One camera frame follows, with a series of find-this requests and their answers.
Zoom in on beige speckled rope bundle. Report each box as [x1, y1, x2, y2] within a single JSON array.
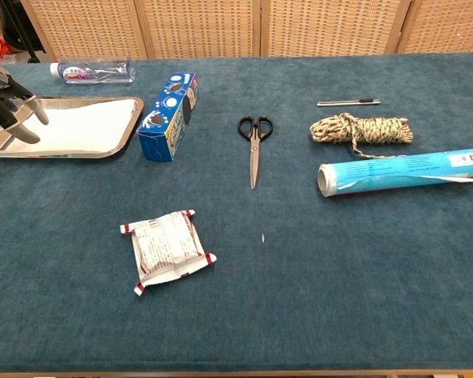
[[309, 112, 415, 160]]

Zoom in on white paper sheet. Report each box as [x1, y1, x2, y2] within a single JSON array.
[[2, 98, 137, 153]]

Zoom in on blue cling film roll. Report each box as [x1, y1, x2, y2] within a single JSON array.
[[317, 146, 473, 198]]

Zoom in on white red snack packet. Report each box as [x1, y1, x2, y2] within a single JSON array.
[[120, 209, 218, 296]]

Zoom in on black handled scissors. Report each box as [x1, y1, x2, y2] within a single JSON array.
[[236, 115, 275, 191]]

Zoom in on black tripod stand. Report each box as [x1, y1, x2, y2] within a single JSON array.
[[0, 0, 40, 63]]

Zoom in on silver black pen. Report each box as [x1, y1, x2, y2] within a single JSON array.
[[316, 98, 382, 108]]

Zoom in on blue cookie box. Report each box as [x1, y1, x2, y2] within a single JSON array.
[[136, 72, 201, 163]]

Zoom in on blue table mat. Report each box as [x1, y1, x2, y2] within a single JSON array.
[[0, 51, 473, 373]]

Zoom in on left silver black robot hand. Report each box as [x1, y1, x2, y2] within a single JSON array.
[[0, 58, 50, 145]]

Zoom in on clear plastic water bottle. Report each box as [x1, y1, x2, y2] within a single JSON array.
[[49, 57, 137, 86]]

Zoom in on rattan folding screen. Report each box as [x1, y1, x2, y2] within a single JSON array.
[[19, 0, 473, 61]]

